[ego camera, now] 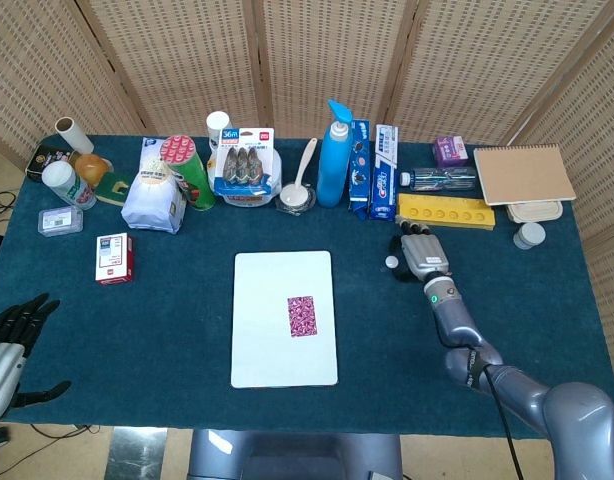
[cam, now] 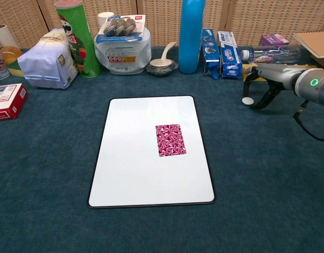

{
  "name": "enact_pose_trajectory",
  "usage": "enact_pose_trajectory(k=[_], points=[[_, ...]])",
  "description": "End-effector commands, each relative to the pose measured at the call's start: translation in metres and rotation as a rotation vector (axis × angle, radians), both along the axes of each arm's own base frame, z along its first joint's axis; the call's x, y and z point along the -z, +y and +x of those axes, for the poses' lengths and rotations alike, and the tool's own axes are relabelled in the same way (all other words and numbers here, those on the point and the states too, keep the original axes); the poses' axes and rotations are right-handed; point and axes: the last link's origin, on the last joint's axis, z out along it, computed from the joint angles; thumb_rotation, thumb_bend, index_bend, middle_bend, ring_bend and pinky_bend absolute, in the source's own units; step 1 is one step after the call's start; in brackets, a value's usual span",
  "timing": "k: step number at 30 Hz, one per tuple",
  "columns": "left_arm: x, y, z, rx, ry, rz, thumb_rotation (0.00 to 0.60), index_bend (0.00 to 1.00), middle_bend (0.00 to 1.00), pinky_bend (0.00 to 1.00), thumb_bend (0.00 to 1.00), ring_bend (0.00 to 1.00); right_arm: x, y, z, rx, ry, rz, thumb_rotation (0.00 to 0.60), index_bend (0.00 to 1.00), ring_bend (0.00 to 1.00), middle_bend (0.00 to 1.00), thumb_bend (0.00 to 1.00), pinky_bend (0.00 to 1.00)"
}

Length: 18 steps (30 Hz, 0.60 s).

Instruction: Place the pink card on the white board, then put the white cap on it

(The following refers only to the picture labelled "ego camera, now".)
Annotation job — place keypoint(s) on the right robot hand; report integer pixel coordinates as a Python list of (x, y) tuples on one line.
[(424, 252)]

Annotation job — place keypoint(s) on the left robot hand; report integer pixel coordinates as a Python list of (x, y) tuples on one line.
[(2, 365)]

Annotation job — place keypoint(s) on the red patterned card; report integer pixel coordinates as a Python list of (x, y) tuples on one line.
[(302, 316)]

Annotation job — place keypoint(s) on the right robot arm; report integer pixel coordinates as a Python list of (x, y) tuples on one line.
[(577, 415)]

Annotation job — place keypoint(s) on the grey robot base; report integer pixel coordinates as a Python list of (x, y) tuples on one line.
[(297, 455)]

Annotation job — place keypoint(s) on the white rectangular board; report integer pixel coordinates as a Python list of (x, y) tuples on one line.
[(262, 325)]

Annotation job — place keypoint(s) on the yellow mould tray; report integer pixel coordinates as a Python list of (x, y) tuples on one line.
[(452, 212)]

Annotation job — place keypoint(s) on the clear plastic water bottle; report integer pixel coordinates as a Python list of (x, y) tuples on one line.
[(442, 179)]

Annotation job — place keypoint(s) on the Crest toothpaste box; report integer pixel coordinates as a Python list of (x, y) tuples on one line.
[(383, 180)]

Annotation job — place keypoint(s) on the small purple box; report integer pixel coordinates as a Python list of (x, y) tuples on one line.
[(451, 151)]

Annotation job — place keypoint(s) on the blue Oreo box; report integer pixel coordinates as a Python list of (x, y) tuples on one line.
[(359, 170)]

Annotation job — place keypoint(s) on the small white jar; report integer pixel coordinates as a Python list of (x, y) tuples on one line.
[(529, 236)]

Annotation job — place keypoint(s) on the beige lunch box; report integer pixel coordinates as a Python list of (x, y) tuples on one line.
[(534, 212)]

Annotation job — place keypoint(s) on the blue pump bottle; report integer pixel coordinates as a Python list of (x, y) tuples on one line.
[(332, 170)]

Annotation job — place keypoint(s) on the brown spiral notebook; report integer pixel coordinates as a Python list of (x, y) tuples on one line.
[(524, 175)]

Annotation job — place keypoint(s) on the red and white box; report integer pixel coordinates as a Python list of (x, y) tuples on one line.
[(112, 260)]

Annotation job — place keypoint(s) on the small clear plastic box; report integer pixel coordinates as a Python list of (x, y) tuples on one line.
[(60, 221)]

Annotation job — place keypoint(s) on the dark teal table cloth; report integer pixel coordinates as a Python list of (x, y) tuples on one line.
[(162, 325)]

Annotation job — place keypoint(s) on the clear plastic storage container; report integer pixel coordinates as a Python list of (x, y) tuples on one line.
[(247, 201)]

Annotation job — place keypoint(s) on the white can with printed label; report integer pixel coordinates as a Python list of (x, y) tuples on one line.
[(69, 187)]

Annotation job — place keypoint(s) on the tape rolls blister pack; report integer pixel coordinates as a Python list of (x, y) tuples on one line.
[(242, 165)]

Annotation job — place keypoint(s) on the black tin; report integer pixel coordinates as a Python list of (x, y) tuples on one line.
[(37, 162)]

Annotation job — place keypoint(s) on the green and yellow sponge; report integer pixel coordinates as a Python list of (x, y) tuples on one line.
[(112, 190)]

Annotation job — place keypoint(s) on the yellow onion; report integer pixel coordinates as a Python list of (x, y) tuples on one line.
[(92, 167)]

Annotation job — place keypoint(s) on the pale lavender paper bag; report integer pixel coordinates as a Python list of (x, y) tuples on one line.
[(152, 205)]

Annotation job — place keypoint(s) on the green Pringles can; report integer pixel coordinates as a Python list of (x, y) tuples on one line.
[(197, 185)]

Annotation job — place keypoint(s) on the white cardboard tube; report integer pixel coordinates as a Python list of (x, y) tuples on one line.
[(74, 136)]

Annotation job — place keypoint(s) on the white cylindrical bottle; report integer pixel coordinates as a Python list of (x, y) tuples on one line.
[(217, 127)]

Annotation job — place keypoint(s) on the wicker folding screen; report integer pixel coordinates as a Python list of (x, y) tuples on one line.
[(187, 60)]

